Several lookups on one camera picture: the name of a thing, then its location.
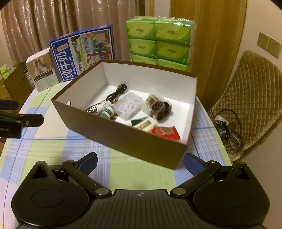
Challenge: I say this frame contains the checked tablecloth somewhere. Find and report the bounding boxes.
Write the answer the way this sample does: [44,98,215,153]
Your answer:
[0,81,233,229]

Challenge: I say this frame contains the green cap bottle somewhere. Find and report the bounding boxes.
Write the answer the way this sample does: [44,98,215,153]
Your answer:
[99,107,114,119]

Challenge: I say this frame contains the leopard print hair clip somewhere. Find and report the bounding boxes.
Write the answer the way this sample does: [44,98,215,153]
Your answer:
[85,104,99,115]

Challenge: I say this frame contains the black cables on floor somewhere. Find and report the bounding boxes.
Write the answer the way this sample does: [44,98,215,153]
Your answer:
[209,108,245,152]

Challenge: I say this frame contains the quilted tan chair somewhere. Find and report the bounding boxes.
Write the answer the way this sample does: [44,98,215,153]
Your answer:
[212,50,281,161]

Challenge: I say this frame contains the brown curtain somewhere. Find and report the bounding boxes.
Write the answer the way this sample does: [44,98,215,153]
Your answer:
[1,1,247,109]

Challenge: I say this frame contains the white product box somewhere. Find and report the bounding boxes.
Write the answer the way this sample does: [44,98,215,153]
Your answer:
[26,48,60,92]

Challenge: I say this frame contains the beige wall socket plate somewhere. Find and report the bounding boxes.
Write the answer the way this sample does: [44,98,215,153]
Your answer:
[257,32,270,50]

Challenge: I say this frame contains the red snack packet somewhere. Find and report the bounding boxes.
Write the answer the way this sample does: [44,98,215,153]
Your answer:
[151,126,181,141]

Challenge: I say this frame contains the brown cardboard storage box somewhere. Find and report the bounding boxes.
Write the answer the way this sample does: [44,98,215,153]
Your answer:
[52,60,197,169]

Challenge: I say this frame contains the green tissue pack bundle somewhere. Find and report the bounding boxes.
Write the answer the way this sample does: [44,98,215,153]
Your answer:
[126,16,197,71]

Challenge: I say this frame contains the blue milk carton box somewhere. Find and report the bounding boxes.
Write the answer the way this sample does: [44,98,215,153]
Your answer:
[50,24,115,82]

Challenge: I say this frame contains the white medicine bottle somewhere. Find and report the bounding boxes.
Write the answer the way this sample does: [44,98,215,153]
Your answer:
[96,100,113,113]

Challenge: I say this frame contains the black usb cable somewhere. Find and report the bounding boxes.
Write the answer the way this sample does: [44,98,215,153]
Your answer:
[106,83,129,104]

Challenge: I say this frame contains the dark green lip balm tube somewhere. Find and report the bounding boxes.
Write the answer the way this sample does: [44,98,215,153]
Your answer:
[130,117,148,126]

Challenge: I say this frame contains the cardboard boxes beside table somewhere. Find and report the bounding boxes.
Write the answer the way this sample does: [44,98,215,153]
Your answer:
[0,63,33,110]

